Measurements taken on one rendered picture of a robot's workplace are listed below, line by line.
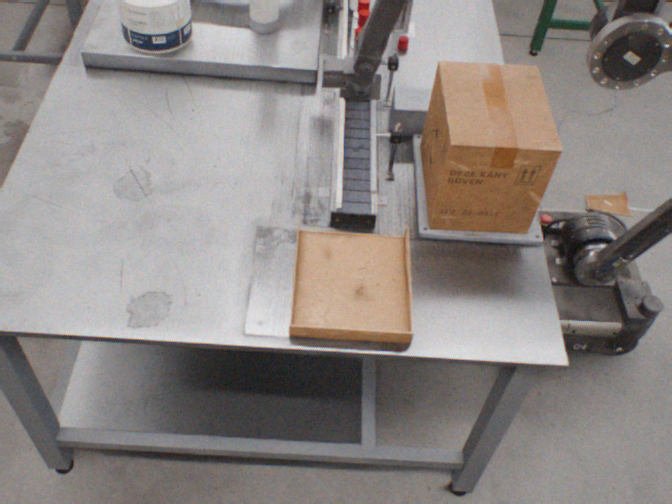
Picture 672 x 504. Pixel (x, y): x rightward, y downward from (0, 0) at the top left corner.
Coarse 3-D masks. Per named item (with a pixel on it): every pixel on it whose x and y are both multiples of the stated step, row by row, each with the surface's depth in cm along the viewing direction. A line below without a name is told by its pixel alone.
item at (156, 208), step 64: (448, 0) 240; (64, 64) 203; (320, 64) 211; (64, 128) 186; (128, 128) 187; (192, 128) 189; (256, 128) 191; (320, 128) 193; (384, 128) 195; (0, 192) 170; (64, 192) 171; (128, 192) 172; (192, 192) 174; (256, 192) 176; (384, 192) 179; (0, 256) 157; (64, 256) 159; (128, 256) 160; (192, 256) 161; (256, 256) 162; (448, 256) 167; (512, 256) 168; (0, 320) 147; (64, 320) 148; (128, 320) 149; (192, 320) 150; (256, 320) 151; (448, 320) 155; (512, 320) 156
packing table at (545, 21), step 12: (552, 0) 344; (600, 0) 370; (540, 12) 354; (552, 12) 349; (540, 24) 354; (552, 24) 355; (564, 24) 355; (576, 24) 355; (588, 24) 355; (540, 36) 359; (540, 48) 364
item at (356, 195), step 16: (352, 16) 220; (352, 112) 190; (368, 112) 191; (352, 128) 186; (368, 128) 187; (352, 144) 182; (368, 144) 182; (352, 160) 178; (368, 160) 179; (352, 176) 174; (368, 176) 175; (352, 192) 171; (368, 192) 171; (336, 208) 167; (352, 208) 168; (368, 208) 168
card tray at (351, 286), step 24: (312, 240) 166; (336, 240) 167; (360, 240) 167; (384, 240) 168; (408, 240) 164; (312, 264) 162; (336, 264) 162; (360, 264) 163; (384, 264) 163; (408, 264) 160; (312, 288) 157; (336, 288) 158; (360, 288) 158; (384, 288) 159; (408, 288) 157; (312, 312) 153; (336, 312) 154; (360, 312) 154; (384, 312) 154; (408, 312) 154; (312, 336) 149; (336, 336) 149; (360, 336) 149; (384, 336) 148; (408, 336) 148
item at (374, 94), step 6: (378, 78) 177; (348, 84) 177; (378, 84) 177; (342, 90) 177; (348, 90) 177; (354, 90) 173; (372, 90) 177; (378, 90) 177; (342, 96) 177; (348, 96) 177; (354, 96) 177; (360, 96) 176; (366, 96) 177; (372, 96) 177; (378, 96) 177
